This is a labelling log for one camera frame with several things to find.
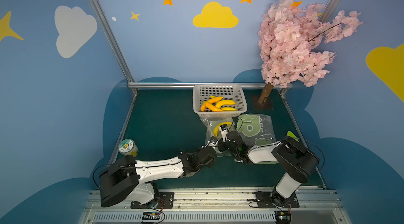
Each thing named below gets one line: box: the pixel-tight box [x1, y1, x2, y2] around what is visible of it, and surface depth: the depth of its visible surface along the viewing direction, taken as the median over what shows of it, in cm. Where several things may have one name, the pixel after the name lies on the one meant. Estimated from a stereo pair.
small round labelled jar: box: [118, 138, 139, 159], surface depth 86 cm
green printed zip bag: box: [235, 114, 277, 149], surface depth 100 cm
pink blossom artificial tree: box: [258, 0, 363, 106], surface depth 73 cm
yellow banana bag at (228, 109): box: [220, 107, 238, 111], surface depth 107 cm
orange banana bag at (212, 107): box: [204, 100, 224, 112], surface depth 106 cm
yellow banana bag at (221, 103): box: [215, 99, 237, 109], surface depth 110 cm
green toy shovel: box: [286, 130, 300, 143], surface depth 100 cm
